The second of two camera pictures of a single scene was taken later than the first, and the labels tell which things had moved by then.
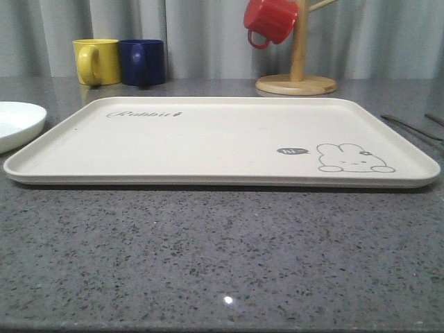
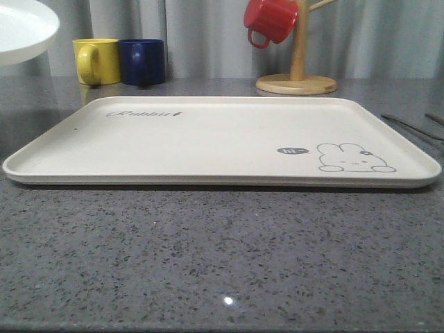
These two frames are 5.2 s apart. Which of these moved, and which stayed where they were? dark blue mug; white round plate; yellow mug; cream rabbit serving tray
Moved: white round plate
Stayed: dark blue mug; yellow mug; cream rabbit serving tray
